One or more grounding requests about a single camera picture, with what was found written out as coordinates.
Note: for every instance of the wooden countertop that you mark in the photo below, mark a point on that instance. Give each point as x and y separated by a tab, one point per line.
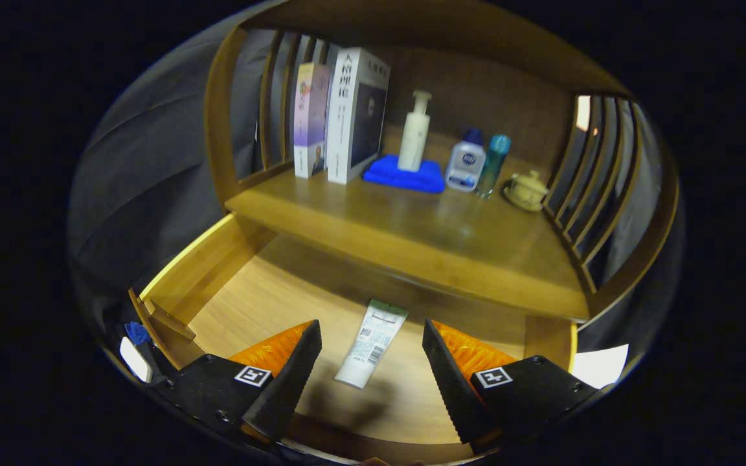
425	233

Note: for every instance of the purple book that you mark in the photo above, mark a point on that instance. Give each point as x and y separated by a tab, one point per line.
310	129

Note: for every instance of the white bottle with blue cap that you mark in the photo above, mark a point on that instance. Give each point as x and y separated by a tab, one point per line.
465	165

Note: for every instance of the brown wooden drawer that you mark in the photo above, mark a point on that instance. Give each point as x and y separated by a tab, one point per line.
295	304

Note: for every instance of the small blue object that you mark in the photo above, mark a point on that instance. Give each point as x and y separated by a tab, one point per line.
136	332

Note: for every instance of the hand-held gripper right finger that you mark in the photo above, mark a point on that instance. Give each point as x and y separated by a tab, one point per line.
454	388

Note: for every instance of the thick white book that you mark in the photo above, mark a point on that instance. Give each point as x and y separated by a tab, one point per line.
347	129

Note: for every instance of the beige saucer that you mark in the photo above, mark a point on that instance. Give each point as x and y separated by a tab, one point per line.
522	206

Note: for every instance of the white pump bottle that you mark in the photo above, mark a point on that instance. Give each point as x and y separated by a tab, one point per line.
415	139

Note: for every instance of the brown wooden cabinet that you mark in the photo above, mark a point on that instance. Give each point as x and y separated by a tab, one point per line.
476	39

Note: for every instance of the teal bottle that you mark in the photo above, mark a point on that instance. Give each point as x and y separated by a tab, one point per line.
493	165

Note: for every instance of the blue folded cloth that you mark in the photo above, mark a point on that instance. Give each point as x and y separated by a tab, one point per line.
412	178

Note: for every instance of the white cosmetic tube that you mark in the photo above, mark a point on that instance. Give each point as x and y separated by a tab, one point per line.
370	346

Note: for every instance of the white board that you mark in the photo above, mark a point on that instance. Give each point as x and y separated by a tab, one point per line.
599	366

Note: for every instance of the beige lidded teacup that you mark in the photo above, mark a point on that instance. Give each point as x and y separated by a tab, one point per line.
530	189

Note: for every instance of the white oblong object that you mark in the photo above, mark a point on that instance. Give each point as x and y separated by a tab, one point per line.
135	359

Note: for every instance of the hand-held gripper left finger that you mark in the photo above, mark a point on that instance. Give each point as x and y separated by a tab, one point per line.
292	388

